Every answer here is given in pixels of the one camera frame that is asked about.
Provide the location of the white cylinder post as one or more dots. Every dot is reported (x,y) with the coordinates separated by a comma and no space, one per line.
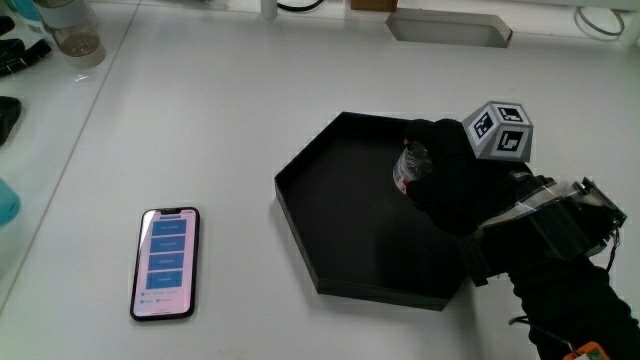
(268,8)

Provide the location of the black smartphone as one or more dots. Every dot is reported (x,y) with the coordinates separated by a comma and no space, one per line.
(165,262)

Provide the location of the black rounded object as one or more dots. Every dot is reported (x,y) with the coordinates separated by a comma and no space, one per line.
(7,117)

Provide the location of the person's right hand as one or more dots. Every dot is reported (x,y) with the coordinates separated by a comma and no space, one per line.
(460,190)

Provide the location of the clear plastic bottle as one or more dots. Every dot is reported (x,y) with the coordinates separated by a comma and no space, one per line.
(75,35)

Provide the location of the brown cardboard box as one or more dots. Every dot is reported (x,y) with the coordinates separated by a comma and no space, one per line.
(374,5)

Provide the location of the blue label bottle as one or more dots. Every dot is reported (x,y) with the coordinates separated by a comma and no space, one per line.
(30,17)

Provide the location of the white cardboard tray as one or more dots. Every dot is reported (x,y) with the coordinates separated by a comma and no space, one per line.
(450,29)

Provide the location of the black hexagonal plate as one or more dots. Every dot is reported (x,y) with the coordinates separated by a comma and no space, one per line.
(350,210)

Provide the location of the teal object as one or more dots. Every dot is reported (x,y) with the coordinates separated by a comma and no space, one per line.
(7,202)

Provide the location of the clear paper clip container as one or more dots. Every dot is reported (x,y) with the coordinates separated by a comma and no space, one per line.
(411,167)

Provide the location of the person's right forearm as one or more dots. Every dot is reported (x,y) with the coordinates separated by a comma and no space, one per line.
(575,310)

